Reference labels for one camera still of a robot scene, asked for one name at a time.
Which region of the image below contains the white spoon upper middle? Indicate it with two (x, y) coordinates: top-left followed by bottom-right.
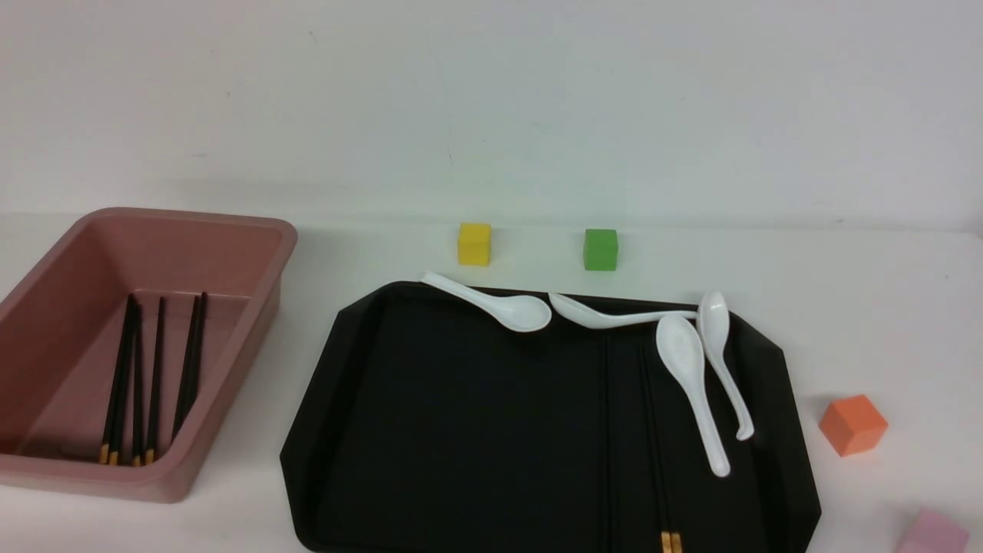
(548, 293), (697, 329)

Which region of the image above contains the pink cube block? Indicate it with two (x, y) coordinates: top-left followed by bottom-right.
(895, 508), (970, 552)

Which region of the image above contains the black chopstick tray right pair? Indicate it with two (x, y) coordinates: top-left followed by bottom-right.
(638, 346), (674, 552)

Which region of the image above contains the white spoon far right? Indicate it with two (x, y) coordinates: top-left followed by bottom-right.
(696, 290), (755, 442)

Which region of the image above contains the green cube block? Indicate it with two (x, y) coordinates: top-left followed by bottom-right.
(583, 228), (619, 272)

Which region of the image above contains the black plastic tray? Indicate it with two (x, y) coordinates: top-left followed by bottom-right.
(280, 281), (822, 552)

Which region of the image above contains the black chopstick gold band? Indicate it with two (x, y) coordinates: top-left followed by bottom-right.
(144, 297), (167, 465)
(170, 295), (200, 443)

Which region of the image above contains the black chopstick in bin right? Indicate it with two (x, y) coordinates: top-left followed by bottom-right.
(180, 293), (208, 420)

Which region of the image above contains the yellow cube block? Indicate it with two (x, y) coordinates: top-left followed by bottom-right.
(457, 223), (492, 267)

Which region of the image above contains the orange cube block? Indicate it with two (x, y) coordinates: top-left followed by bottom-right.
(819, 393), (889, 456)

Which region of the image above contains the black chopstick tray rightmost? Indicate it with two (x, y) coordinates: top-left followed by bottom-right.
(647, 347), (683, 552)

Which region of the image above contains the pink plastic bin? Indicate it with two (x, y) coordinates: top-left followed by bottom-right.
(1, 207), (297, 503)

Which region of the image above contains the large white spoon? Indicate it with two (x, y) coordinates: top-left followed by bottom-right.
(654, 314), (731, 478)

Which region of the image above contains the white spoon far left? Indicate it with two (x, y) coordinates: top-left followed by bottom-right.
(420, 272), (554, 333)

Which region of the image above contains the black chopstick in bin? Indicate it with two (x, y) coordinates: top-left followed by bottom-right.
(180, 293), (208, 420)
(98, 293), (136, 465)
(108, 295), (137, 465)
(132, 304), (145, 468)

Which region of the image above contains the black chopstick in bin leftmost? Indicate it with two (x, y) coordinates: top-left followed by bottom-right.
(98, 293), (136, 465)

